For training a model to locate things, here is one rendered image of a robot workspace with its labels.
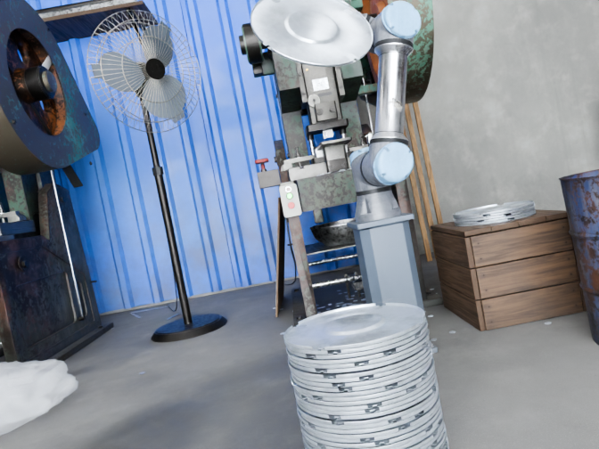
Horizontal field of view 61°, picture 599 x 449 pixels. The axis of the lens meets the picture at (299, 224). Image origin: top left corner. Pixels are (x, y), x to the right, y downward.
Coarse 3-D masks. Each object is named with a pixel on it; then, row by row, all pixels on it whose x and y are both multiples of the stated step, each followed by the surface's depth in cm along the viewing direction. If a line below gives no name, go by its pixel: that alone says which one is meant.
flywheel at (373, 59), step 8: (368, 0) 264; (376, 0) 249; (384, 0) 234; (368, 8) 266; (376, 8) 238; (368, 56) 275; (376, 56) 270; (376, 64) 268; (376, 72) 266; (376, 80) 267
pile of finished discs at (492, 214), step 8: (528, 200) 191; (472, 208) 204; (480, 208) 195; (488, 208) 189; (496, 208) 184; (504, 208) 184; (512, 208) 176; (520, 208) 176; (528, 208) 178; (456, 216) 189; (464, 216) 191; (472, 216) 181; (480, 216) 179; (488, 216) 178; (496, 216) 177; (504, 216) 182; (512, 216) 176; (520, 216) 176; (456, 224) 193; (464, 224) 185; (472, 224) 182; (480, 224) 180
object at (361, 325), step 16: (368, 304) 117; (400, 304) 112; (304, 320) 114; (320, 320) 112; (336, 320) 107; (352, 320) 105; (368, 320) 103; (384, 320) 102; (400, 320) 101; (416, 320) 98; (288, 336) 104; (304, 336) 102; (320, 336) 100; (336, 336) 98; (352, 336) 96; (368, 336) 94; (384, 336) 92
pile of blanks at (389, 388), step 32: (288, 352) 100; (320, 352) 91; (352, 352) 89; (384, 352) 91; (416, 352) 93; (320, 384) 92; (352, 384) 90; (384, 384) 90; (416, 384) 92; (320, 416) 94; (352, 416) 90; (384, 416) 91; (416, 416) 92; (320, 448) 95; (352, 448) 92; (384, 448) 90; (416, 448) 91; (448, 448) 101
